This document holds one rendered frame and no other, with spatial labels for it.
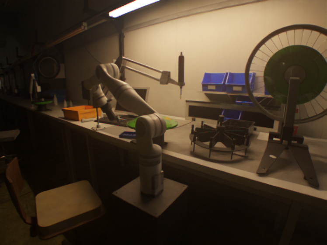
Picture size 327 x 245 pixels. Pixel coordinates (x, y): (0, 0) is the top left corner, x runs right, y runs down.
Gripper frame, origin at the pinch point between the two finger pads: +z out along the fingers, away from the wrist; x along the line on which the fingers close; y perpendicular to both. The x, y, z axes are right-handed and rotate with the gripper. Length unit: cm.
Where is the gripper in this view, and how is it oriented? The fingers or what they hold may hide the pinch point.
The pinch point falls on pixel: (120, 124)
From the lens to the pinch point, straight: 127.6
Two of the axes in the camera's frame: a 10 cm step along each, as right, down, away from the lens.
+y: -8.6, 4.9, -0.9
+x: 2.2, 2.2, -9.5
